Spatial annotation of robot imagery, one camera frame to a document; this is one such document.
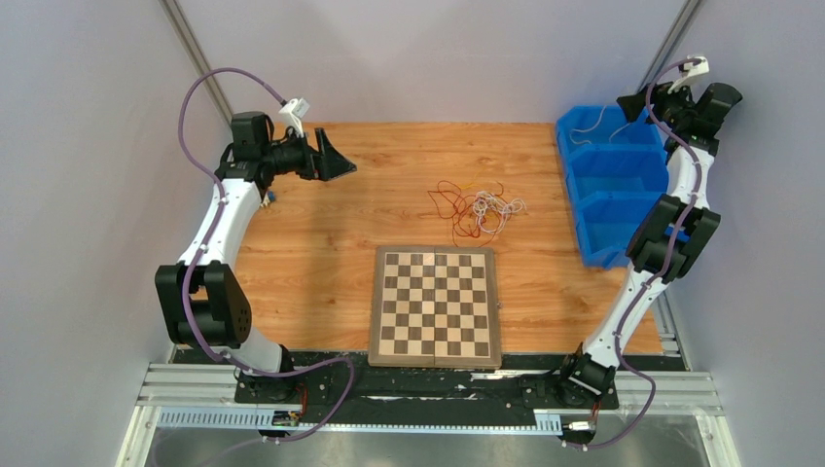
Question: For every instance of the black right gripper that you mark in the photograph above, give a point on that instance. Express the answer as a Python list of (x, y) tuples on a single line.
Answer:
[(633, 104)]

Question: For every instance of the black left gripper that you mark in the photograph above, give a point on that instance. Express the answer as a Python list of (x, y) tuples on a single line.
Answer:
[(326, 163)]

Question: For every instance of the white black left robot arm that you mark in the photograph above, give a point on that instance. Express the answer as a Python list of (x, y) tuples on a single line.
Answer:
[(202, 302)]

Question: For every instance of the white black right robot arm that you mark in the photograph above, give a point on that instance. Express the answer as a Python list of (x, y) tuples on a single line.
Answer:
[(669, 239)]

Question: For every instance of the blue compartment bin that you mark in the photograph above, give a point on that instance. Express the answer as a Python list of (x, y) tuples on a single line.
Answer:
[(614, 172)]

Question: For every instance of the white blue connector block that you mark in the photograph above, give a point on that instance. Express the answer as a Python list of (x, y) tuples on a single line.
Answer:
[(268, 198)]

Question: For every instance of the wooden chessboard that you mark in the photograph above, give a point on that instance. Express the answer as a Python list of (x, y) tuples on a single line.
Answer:
[(435, 307)]

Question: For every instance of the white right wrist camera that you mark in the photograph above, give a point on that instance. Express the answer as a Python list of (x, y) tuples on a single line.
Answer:
[(690, 71)]

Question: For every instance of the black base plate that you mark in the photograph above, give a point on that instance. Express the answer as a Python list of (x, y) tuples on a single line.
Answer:
[(410, 396)]

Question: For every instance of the aluminium frame rail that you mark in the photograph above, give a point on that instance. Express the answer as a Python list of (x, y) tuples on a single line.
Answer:
[(201, 396)]

